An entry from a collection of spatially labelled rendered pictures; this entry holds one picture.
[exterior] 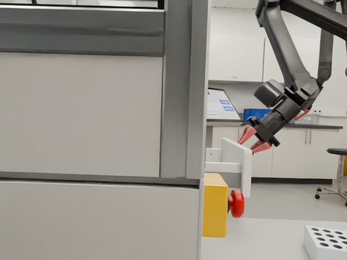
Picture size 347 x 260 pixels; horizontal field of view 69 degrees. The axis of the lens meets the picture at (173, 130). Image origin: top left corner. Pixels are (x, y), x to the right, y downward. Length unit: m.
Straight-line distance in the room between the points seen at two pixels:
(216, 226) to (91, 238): 0.17
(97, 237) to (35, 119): 0.12
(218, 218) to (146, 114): 0.19
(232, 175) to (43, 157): 0.43
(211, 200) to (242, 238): 0.23
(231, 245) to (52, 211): 0.36
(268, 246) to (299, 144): 3.67
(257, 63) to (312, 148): 1.54
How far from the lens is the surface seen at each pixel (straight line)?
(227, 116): 1.73
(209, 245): 0.52
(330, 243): 0.52
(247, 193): 0.59
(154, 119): 0.22
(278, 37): 0.91
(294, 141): 4.13
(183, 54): 0.23
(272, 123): 0.74
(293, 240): 0.59
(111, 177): 0.24
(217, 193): 0.34
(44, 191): 0.26
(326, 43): 1.48
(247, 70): 4.21
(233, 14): 4.76
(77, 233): 0.26
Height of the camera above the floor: 1.00
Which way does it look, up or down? 4 degrees down
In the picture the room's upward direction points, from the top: 2 degrees clockwise
